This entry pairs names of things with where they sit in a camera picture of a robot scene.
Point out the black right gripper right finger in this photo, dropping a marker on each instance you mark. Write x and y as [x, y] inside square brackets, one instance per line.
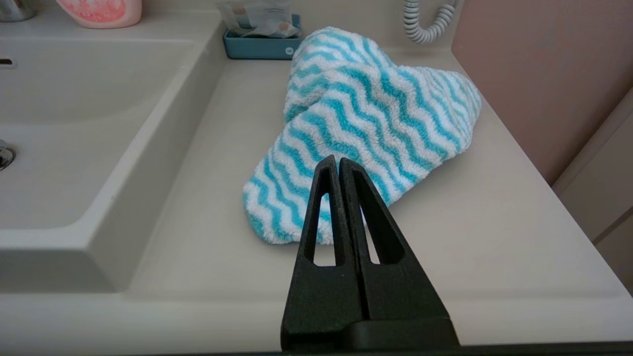
[395, 291]

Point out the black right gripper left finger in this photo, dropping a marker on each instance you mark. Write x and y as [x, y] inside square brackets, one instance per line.
[316, 296]

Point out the teal white striped cloth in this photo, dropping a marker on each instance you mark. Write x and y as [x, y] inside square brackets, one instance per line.
[376, 99]

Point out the chrome faucet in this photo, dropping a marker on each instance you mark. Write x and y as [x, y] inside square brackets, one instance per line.
[15, 10]

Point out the beige sink basin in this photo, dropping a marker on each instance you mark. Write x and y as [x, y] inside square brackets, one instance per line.
[74, 148]

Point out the blue soap tray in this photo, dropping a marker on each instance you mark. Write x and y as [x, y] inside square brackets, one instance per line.
[259, 48]

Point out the white sachet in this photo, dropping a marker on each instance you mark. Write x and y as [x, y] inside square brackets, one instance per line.
[259, 20]

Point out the chrome drain stopper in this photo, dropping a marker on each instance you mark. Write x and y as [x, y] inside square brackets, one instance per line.
[5, 155]

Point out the pink soap pump bottle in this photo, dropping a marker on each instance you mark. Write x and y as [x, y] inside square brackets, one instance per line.
[99, 12]

